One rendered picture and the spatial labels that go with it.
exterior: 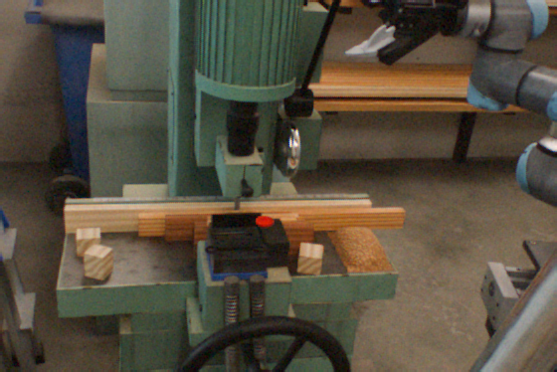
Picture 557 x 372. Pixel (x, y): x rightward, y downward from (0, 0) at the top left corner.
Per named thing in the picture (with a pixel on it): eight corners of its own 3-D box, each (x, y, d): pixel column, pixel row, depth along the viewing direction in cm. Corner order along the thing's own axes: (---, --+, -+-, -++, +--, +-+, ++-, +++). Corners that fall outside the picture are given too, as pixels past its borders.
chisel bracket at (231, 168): (223, 206, 118) (225, 164, 114) (214, 172, 130) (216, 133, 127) (262, 205, 120) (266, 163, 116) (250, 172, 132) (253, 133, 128)
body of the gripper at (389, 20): (391, -30, 101) (462, -27, 104) (373, 9, 109) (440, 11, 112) (401, 8, 98) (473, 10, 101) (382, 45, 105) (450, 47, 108)
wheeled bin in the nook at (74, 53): (40, 223, 293) (20, 6, 250) (46, 171, 339) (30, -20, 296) (184, 216, 310) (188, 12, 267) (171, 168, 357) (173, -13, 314)
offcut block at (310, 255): (319, 276, 116) (321, 259, 114) (296, 272, 116) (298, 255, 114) (320, 262, 120) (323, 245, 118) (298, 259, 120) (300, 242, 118)
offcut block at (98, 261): (103, 280, 109) (102, 258, 107) (85, 276, 110) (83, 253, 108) (112, 271, 112) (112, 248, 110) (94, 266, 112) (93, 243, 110)
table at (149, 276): (50, 358, 100) (47, 327, 97) (67, 251, 126) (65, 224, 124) (415, 332, 113) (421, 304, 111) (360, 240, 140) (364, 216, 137)
